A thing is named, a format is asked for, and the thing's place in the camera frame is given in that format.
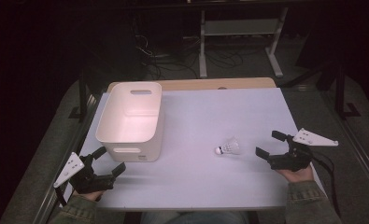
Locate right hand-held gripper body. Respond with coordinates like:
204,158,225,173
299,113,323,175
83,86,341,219
267,127,340,173

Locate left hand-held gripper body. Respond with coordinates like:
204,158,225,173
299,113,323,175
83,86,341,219
52,151,115,194

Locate white shuttlecock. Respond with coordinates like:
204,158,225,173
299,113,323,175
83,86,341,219
214,136,243,157

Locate white plastic bin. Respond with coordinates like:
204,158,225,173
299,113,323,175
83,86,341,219
94,81,165,163

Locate person's left hand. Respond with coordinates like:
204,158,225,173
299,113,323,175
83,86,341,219
72,189,105,203

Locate person's right hand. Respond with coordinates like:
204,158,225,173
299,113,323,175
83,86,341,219
275,164,316,184

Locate black metal stand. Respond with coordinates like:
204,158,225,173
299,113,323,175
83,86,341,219
67,66,94,121
315,61,362,121

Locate wooden table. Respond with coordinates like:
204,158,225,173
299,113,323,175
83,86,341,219
106,77,277,93

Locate aluminium rail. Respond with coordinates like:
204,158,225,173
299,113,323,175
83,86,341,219
324,92,369,201
32,92,103,224

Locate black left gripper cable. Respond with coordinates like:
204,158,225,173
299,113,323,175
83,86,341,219
54,185,69,208

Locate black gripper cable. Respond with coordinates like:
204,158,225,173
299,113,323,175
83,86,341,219
311,151,342,218
54,185,69,208

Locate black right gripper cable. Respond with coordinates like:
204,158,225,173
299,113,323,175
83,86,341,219
311,151,342,218

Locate black floor cables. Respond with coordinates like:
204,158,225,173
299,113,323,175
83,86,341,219
132,33,246,80

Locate white metal desk frame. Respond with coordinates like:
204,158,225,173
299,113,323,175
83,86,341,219
198,7,290,79

